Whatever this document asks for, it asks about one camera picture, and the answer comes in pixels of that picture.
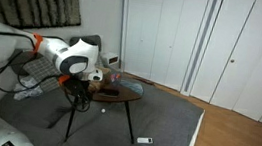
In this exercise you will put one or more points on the round wooden side table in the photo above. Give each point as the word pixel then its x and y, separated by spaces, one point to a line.
pixel 126 95

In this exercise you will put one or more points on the clear plastic cup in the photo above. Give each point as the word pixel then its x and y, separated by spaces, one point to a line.
pixel 115 77

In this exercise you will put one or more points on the white closet doors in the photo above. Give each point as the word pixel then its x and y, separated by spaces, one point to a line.
pixel 207 49

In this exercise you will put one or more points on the grey crumpled cloth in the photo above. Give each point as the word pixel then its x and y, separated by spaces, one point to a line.
pixel 26 88

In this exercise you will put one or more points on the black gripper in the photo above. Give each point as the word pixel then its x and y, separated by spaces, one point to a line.
pixel 74 87

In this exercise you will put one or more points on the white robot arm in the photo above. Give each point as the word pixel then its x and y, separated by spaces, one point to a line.
pixel 78 60

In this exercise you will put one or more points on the white remote on bed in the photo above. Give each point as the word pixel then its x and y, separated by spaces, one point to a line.
pixel 144 140

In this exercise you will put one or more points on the black case on table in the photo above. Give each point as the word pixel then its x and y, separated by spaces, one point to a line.
pixel 111 92

